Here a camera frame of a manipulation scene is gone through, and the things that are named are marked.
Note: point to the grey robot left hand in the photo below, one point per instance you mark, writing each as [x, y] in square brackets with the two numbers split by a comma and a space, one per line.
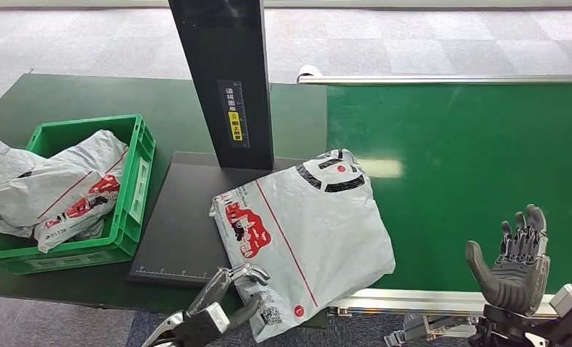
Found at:
[211, 289]

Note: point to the white conveyor roller cap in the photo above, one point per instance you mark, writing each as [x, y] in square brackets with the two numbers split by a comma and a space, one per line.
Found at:
[308, 72]

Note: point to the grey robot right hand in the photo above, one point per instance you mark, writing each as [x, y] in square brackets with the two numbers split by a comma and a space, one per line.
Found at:
[515, 278]

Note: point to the aluminium conveyor rail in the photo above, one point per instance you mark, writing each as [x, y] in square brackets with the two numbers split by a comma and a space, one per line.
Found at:
[434, 79]
[410, 301]

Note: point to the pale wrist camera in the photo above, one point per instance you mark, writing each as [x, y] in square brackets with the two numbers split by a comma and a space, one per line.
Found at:
[570, 297]
[217, 317]

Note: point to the plain grey courier package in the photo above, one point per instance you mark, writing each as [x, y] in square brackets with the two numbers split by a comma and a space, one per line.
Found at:
[3, 158]

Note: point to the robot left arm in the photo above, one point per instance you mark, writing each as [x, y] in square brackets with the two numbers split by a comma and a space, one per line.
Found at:
[170, 333]

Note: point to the black inbound scanner machine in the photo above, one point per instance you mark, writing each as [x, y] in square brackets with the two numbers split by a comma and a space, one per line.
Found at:
[190, 215]

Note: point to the yellow black label sticker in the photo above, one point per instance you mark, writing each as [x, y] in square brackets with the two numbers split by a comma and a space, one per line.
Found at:
[234, 117]

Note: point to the green conveyor belt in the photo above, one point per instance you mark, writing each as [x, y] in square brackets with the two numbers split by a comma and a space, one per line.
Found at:
[458, 182]

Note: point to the grey plastic courier package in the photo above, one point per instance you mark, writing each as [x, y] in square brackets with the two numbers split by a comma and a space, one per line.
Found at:
[309, 230]

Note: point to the grey package with red print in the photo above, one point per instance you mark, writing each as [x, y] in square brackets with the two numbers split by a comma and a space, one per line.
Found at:
[65, 191]

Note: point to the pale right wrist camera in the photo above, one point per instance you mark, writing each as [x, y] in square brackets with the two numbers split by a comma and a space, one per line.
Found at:
[570, 297]

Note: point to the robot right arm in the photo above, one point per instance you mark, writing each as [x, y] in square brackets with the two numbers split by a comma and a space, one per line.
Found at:
[520, 330]

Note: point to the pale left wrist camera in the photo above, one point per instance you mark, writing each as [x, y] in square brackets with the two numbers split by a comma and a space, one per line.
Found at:
[217, 317]

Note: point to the metal conveyor support bracket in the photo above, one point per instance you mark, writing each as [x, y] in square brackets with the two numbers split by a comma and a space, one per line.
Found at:
[424, 330]

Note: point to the green plastic crate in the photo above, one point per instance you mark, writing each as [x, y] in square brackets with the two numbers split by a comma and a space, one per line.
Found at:
[137, 191]

